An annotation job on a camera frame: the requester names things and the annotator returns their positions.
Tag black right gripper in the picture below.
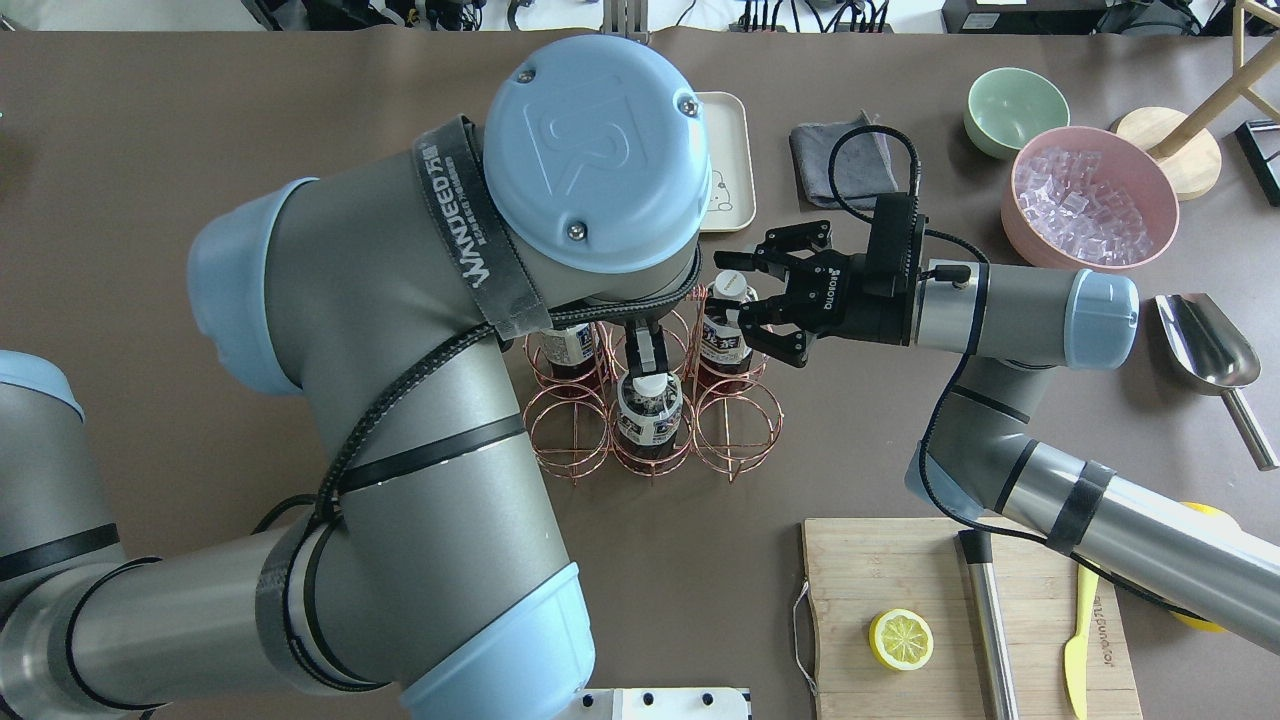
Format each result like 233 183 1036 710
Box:
628 222 916 379

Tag tea bottle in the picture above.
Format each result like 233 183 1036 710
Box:
538 323 598 380
695 270 758 395
614 372 684 462

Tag copper wire bottle basket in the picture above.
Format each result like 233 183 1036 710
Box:
524 284 785 486

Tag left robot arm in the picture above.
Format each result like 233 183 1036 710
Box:
3 35 712 719

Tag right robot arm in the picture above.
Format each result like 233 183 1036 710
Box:
714 218 1279 651

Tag cream rabbit tray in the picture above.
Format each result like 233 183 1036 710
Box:
696 91 756 233

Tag grey folded cloth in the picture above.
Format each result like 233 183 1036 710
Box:
788 111 899 211

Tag bamboo cutting board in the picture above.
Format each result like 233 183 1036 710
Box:
794 518 1143 720

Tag steel muddler black tip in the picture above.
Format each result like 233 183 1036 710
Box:
957 529 1021 719

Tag green bowl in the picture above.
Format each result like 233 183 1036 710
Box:
963 67 1071 160

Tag clear ice cubes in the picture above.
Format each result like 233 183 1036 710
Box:
1012 146 1155 266

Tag half lemon slice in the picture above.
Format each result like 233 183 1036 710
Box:
868 609 934 673

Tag pink bowl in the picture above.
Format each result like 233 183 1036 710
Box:
1001 126 1180 273

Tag wooden glass tree stand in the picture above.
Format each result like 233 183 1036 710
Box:
1111 1 1279 201

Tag steel ice scoop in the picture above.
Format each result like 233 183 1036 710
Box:
1155 293 1277 471

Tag yellow plastic knife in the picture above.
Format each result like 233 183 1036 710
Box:
1062 564 1100 719

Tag yellow lemon far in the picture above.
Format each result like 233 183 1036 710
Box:
1181 501 1242 530

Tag yellow lemon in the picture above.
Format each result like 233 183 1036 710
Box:
1181 501 1242 530
1170 611 1226 634

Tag black glass rack tray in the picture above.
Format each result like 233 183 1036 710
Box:
1234 120 1279 208

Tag yellow lemon near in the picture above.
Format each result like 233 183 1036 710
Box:
1170 611 1226 634

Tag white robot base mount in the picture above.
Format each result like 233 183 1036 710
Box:
556 687 753 719

